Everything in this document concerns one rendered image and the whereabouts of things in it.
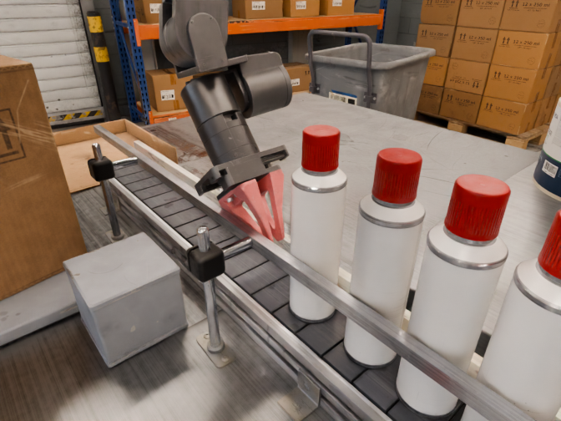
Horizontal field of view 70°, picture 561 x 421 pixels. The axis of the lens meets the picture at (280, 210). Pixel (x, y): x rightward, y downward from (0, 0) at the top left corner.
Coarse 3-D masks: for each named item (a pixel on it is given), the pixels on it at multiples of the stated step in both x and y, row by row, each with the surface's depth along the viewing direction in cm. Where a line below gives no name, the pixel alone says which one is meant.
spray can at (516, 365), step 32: (544, 256) 23; (512, 288) 25; (544, 288) 23; (512, 320) 25; (544, 320) 23; (512, 352) 25; (544, 352) 23; (512, 384) 26; (544, 384) 24; (480, 416) 29; (544, 416) 26
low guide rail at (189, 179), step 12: (144, 144) 80; (156, 156) 75; (168, 168) 72; (180, 168) 70; (192, 180) 66; (216, 192) 62; (252, 216) 55; (288, 240) 50; (348, 276) 44; (348, 288) 44; (408, 312) 39; (480, 360) 34; (468, 372) 35
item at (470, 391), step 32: (96, 128) 74; (192, 192) 51; (224, 224) 46; (288, 256) 39; (320, 288) 36; (352, 320) 33; (384, 320) 32; (416, 352) 29; (448, 384) 28; (480, 384) 27; (512, 416) 25
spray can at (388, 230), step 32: (384, 160) 29; (416, 160) 29; (384, 192) 30; (416, 192) 30; (384, 224) 30; (416, 224) 30; (384, 256) 31; (416, 256) 33; (352, 288) 35; (384, 288) 33; (352, 352) 38; (384, 352) 36
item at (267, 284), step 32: (160, 192) 69; (192, 224) 60; (256, 256) 53; (256, 288) 47; (288, 288) 47; (288, 320) 43; (320, 352) 39; (352, 384) 37; (384, 384) 36; (416, 416) 33; (448, 416) 33
